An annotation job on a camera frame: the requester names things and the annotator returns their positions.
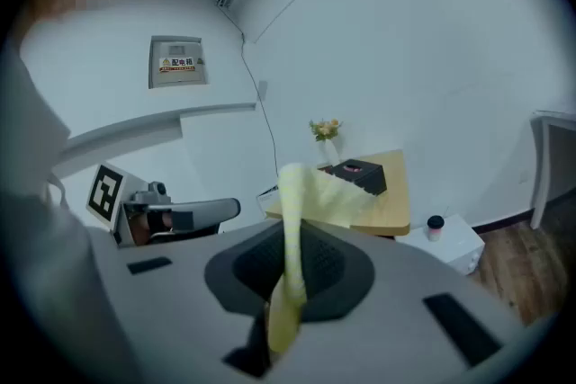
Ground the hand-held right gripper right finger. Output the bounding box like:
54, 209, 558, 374
287, 218, 559, 384

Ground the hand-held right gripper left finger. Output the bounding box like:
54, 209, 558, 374
85, 218, 293, 384

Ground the grey wall cable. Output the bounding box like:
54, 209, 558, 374
219, 5, 281, 177

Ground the pale yellow cloth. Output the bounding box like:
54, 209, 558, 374
267, 162, 379, 354

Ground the peach and yellow flower bouquet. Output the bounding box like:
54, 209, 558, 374
309, 118, 344, 143

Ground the black tissue box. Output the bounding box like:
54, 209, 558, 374
330, 158, 388, 197

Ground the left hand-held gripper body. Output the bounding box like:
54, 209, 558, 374
85, 164, 175, 247

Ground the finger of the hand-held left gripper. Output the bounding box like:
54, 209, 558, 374
146, 197, 242, 233

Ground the white wiring box cover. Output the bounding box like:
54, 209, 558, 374
256, 186, 280, 219

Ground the white textured vase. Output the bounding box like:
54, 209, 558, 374
319, 138, 341, 167

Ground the cup with black lid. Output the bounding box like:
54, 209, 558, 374
426, 215, 446, 243

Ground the grey electrical panel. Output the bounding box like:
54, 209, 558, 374
148, 35, 209, 90

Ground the white floor box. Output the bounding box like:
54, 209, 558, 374
395, 213, 486, 277

